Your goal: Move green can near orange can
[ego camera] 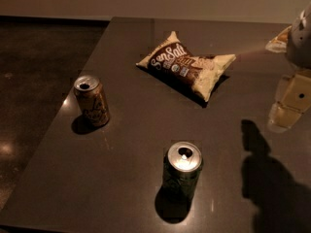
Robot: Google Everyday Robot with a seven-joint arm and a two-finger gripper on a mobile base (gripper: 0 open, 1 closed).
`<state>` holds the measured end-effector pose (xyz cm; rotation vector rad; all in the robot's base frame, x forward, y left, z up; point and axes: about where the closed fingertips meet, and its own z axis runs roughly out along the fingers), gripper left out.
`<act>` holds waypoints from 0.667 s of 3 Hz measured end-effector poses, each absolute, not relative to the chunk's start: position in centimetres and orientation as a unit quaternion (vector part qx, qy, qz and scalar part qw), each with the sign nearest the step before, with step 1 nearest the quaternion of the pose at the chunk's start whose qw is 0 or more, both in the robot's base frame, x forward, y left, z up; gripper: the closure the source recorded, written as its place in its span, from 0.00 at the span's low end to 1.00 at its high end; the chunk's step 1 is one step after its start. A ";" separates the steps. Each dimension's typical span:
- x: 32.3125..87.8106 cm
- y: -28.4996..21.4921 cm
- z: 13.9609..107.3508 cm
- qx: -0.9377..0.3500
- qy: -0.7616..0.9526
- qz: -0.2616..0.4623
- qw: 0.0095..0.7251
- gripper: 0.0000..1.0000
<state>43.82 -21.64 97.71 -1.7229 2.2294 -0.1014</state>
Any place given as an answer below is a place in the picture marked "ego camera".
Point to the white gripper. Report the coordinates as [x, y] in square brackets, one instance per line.
[299, 44]

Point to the green soda can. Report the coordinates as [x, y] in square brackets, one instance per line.
[182, 165]

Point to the orange soda can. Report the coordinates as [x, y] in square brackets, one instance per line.
[91, 98]

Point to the brown cream chip bag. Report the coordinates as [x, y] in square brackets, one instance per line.
[172, 60]

